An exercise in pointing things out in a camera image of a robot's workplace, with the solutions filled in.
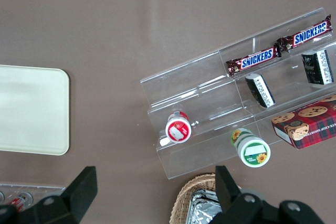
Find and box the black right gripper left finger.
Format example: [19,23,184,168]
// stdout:
[0,166,99,224]

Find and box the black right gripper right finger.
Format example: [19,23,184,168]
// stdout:
[209,165,325,224]

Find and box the aluminium foil tray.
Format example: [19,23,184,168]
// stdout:
[187,188,224,224]

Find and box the light wicker basket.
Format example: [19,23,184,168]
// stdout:
[169,173,224,224]

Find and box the beige rectangular tray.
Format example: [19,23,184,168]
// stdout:
[0,64,70,156]

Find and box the clear acrylic bottle rack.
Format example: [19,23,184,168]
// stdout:
[0,181,67,209]

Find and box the green lid yoghurt cup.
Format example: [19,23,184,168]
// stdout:
[230,127,272,168]

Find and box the red cola bottle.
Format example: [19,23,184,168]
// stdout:
[9,191,34,213]

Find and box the red lid yoghurt cup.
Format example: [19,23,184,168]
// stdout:
[164,111,192,144]

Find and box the clear acrylic stepped shelf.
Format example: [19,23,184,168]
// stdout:
[139,7,336,180]

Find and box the small dark carton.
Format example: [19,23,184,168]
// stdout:
[301,49,335,86]
[244,72,277,109]

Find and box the red tartan cookie box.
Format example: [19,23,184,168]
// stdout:
[270,94,336,151]

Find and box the Snickers chocolate bar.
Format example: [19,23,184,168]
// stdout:
[226,46,282,76]
[276,14,333,52]

